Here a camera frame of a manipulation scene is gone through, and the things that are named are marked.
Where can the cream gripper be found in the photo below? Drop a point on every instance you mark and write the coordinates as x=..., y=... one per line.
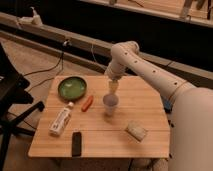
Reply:
x=113, y=86

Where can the black rectangular block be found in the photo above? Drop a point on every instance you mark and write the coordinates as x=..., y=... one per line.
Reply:
x=76, y=144

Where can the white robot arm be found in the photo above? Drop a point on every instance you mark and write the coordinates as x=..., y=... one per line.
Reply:
x=191, y=137

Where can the white power strip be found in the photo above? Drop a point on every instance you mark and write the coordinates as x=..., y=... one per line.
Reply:
x=35, y=19

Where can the white tube with cap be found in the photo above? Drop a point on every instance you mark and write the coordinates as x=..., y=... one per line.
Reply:
x=60, y=122

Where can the green ceramic bowl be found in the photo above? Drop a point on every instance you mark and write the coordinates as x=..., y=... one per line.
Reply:
x=72, y=88

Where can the beige sponge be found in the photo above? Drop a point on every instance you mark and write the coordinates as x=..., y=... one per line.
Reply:
x=136, y=130

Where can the light wooden table board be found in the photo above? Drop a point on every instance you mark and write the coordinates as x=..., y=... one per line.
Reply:
x=104, y=136

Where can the orange pepper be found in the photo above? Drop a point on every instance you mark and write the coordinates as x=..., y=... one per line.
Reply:
x=87, y=103

